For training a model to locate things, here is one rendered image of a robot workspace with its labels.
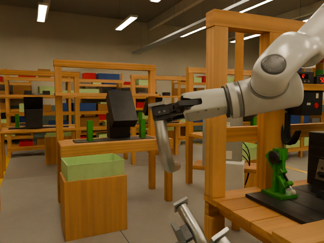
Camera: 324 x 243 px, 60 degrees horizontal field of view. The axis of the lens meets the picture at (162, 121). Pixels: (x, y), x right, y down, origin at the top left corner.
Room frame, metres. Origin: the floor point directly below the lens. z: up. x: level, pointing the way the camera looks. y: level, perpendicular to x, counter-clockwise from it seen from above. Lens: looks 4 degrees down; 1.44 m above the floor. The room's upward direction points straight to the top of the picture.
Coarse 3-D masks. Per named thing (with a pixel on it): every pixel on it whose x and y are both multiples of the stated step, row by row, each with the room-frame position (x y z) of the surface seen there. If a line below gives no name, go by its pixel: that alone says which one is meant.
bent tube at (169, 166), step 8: (152, 104) 0.66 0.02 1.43; (160, 104) 0.65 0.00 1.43; (160, 120) 0.66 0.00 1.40; (160, 128) 0.65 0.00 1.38; (160, 136) 0.65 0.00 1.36; (168, 136) 0.66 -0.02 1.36; (160, 144) 0.64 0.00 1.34; (168, 144) 0.65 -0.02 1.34; (160, 152) 0.65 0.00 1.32; (168, 152) 0.65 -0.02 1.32; (168, 160) 0.65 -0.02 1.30; (168, 168) 0.67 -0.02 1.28; (176, 168) 0.73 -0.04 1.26
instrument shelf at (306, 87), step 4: (304, 84) 1.66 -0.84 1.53; (308, 84) 1.67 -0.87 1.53; (312, 84) 1.68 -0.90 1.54; (316, 84) 1.70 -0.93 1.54; (320, 84) 1.71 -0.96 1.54; (304, 88) 1.66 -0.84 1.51; (308, 88) 1.67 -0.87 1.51; (312, 88) 1.68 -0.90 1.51; (316, 88) 1.70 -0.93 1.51; (320, 88) 1.71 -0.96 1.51
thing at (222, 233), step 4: (224, 228) 0.53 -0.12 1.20; (228, 228) 0.53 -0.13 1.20; (220, 232) 0.52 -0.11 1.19; (224, 232) 0.52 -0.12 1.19; (216, 236) 0.52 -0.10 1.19; (220, 236) 0.52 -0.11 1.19; (224, 236) 0.53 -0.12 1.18; (212, 240) 0.51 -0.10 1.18; (216, 240) 0.52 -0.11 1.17; (220, 240) 0.52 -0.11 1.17; (224, 240) 0.52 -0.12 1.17; (228, 240) 0.53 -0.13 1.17
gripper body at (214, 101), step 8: (216, 88) 0.63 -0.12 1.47; (224, 88) 0.64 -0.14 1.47; (184, 96) 0.63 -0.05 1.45; (192, 96) 0.62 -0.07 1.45; (200, 96) 0.62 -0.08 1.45; (208, 96) 0.62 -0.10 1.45; (216, 96) 0.62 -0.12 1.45; (224, 96) 0.62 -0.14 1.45; (200, 104) 0.61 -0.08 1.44; (208, 104) 0.61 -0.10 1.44; (216, 104) 0.61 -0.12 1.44; (224, 104) 0.61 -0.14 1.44; (184, 112) 0.62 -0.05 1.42; (192, 112) 0.62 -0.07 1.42; (200, 112) 0.62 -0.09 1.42; (208, 112) 0.63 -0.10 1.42; (216, 112) 0.64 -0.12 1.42; (224, 112) 0.65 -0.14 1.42; (192, 120) 0.69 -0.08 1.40
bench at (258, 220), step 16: (240, 192) 1.68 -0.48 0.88; (208, 208) 1.61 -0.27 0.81; (224, 208) 1.46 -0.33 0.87; (240, 208) 1.42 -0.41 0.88; (256, 208) 1.42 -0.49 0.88; (208, 224) 1.60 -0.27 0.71; (224, 224) 1.60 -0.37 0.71; (240, 224) 1.46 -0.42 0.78; (256, 224) 1.24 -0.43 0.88; (272, 224) 1.24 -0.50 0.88; (288, 224) 1.24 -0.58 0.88; (208, 240) 1.60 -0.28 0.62
